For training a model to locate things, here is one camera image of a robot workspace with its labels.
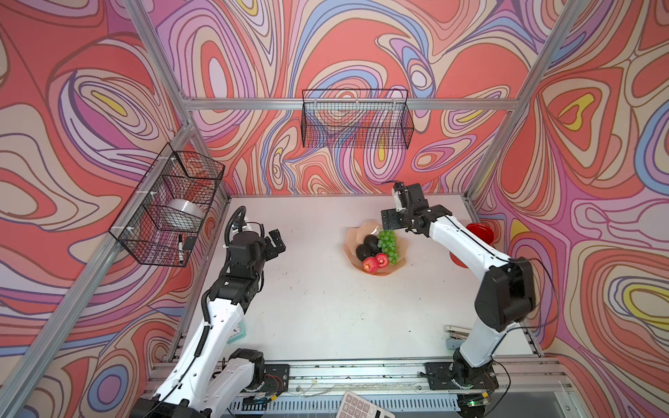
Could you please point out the dark avocado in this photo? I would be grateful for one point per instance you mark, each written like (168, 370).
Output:
(363, 252)
(372, 242)

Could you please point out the black wire basket wall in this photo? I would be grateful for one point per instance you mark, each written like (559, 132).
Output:
(356, 118)
(175, 197)

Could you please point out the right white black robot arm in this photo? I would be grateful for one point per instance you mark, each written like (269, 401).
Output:
(506, 293)

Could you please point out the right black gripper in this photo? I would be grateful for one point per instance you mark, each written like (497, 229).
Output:
(393, 217)

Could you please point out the teal alarm clock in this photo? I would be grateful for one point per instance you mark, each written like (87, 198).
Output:
(239, 332)

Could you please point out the grey stapler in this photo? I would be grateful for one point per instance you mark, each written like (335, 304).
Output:
(455, 336)

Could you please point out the white calculator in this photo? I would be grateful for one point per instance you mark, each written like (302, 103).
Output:
(354, 406)

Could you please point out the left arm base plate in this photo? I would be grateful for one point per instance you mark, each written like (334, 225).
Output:
(275, 381)

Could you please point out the pink faceted fruit bowl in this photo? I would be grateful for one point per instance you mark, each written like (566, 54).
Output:
(354, 238)

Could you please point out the green grape bunch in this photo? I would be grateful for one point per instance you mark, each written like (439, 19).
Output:
(387, 242)

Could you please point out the black marker pen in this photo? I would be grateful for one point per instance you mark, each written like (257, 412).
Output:
(180, 250)

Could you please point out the silver tape roll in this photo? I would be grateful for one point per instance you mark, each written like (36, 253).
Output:
(183, 215)

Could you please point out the black wire basket back wall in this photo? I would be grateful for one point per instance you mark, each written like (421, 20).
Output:
(356, 118)

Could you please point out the red apple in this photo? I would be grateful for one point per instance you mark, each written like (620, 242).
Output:
(370, 265)
(383, 260)

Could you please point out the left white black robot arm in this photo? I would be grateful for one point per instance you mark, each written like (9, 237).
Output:
(203, 383)

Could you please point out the black wire basket left wall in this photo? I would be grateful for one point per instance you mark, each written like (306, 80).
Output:
(175, 197)

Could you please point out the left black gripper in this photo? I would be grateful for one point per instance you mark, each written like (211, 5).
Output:
(271, 252)

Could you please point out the red plastic cup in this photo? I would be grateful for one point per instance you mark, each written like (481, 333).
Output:
(483, 232)

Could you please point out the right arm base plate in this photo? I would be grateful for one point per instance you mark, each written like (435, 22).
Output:
(444, 376)

